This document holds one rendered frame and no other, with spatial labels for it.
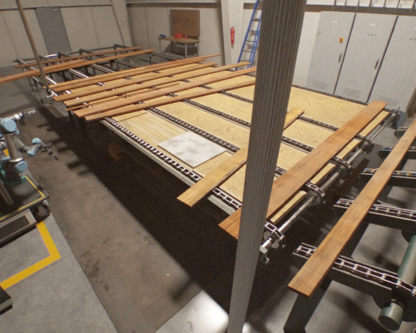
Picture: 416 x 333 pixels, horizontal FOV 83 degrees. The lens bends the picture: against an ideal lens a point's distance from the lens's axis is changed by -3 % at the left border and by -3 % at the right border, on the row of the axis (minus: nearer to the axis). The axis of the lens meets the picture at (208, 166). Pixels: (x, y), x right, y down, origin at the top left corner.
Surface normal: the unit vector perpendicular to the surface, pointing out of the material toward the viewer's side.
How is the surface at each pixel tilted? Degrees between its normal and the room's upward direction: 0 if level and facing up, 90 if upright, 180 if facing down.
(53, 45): 90
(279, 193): 0
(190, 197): 0
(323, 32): 90
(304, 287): 22
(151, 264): 0
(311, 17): 87
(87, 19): 87
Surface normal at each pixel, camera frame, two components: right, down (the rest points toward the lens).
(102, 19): 0.68, 0.39
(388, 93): -0.72, 0.39
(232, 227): 0.00, -0.82
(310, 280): -0.26, -0.92
